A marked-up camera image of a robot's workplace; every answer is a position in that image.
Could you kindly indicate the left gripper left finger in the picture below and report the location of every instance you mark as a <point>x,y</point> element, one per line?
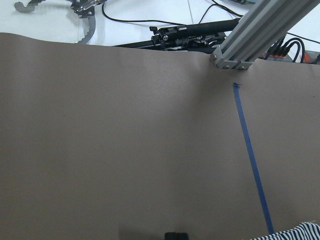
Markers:
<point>170,236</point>

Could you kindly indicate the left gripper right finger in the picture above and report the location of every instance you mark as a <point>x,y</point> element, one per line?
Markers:
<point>182,236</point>

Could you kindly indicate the striped polo shirt white collar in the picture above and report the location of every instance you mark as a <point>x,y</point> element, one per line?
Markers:
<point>303,231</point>

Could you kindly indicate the aluminium frame post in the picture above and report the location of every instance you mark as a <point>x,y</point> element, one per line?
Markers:
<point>265,23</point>

